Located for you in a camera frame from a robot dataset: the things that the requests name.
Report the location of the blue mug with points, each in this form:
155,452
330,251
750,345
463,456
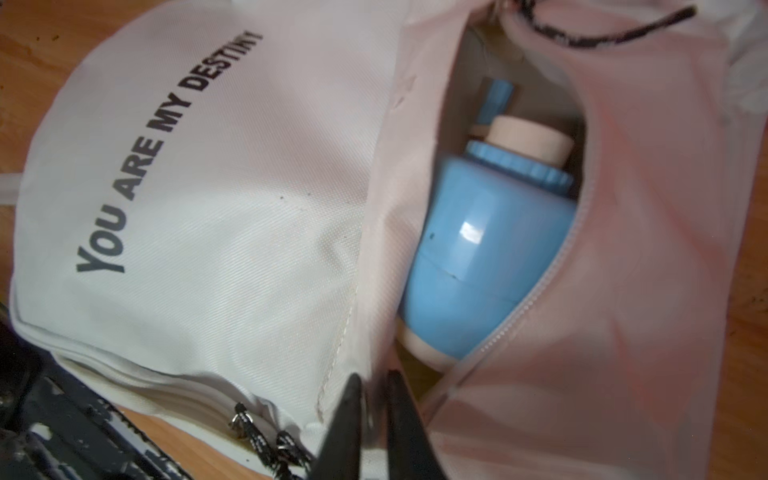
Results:
499,213

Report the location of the white backpack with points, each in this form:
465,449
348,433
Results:
219,213

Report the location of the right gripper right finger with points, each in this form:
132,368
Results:
410,455

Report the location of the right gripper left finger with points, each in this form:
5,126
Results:
340,455

